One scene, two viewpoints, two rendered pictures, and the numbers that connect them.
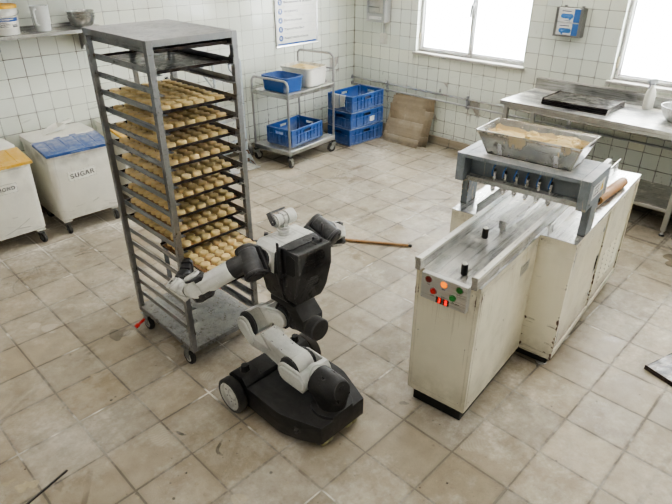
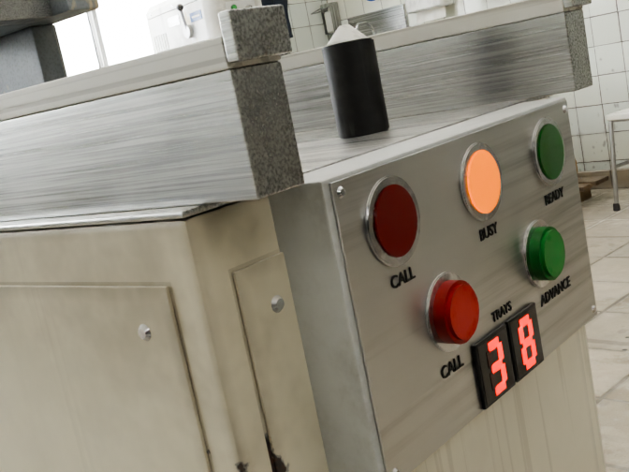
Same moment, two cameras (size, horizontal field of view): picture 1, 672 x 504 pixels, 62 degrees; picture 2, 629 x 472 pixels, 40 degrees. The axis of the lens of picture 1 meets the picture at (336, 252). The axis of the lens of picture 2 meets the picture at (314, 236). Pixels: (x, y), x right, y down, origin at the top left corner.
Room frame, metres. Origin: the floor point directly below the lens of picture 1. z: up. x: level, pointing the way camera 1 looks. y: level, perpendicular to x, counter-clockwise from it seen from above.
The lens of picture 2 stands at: (2.24, -0.06, 0.88)
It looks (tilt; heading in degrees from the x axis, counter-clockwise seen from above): 10 degrees down; 272
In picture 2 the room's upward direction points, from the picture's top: 11 degrees counter-clockwise
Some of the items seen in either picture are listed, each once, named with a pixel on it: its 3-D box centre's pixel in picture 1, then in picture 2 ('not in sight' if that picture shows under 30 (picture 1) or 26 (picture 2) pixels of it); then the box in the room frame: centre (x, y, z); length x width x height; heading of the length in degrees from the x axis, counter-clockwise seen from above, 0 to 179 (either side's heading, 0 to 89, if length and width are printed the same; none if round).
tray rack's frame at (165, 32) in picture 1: (181, 196); not in sight; (2.93, 0.88, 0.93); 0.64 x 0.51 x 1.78; 45
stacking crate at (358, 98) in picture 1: (355, 98); not in sight; (6.95, -0.25, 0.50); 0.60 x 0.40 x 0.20; 138
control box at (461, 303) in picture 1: (444, 291); (466, 262); (2.19, -0.51, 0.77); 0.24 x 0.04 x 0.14; 51
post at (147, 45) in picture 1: (174, 218); not in sight; (2.55, 0.82, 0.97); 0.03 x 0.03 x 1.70; 45
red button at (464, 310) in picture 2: not in sight; (450, 311); (2.21, -0.46, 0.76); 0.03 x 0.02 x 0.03; 51
